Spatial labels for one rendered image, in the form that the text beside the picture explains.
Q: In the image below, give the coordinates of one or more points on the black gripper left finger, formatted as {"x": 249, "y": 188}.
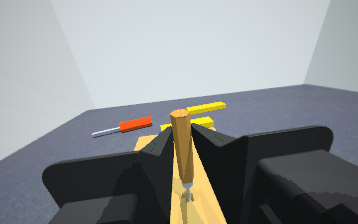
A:
{"x": 147, "y": 173}

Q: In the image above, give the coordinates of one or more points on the orange-handled awl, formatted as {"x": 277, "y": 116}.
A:
{"x": 131, "y": 125}

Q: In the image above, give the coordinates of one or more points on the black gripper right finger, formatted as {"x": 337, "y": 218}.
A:
{"x": 230, "y": 163}

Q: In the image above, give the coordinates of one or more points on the brown wooden awl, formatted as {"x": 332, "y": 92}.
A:
{"x": 181, "y": 128}

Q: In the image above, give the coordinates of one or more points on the yellow rectangular bar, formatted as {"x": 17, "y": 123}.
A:
{"x": 206, "y": 122}
{"x": 206, "y": 108}

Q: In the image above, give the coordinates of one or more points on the tan floor panel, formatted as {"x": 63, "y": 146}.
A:
{"x": 203, "y": 207}

